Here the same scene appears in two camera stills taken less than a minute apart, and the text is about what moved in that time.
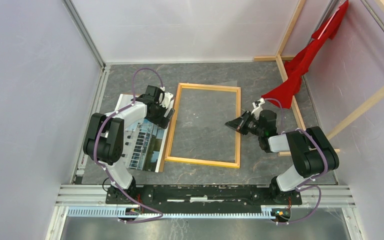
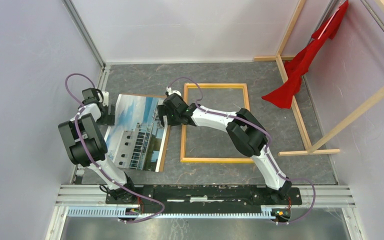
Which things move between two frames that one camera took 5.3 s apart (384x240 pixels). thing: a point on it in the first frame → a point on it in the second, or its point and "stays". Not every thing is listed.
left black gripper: [162, 122] → [109, 119]
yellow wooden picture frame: [238, 137] → [183, 159]
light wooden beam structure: [280, 59] stays
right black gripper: [238, 123] → [163, 111]
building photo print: [144, 141] stays
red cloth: [297, 66] stays
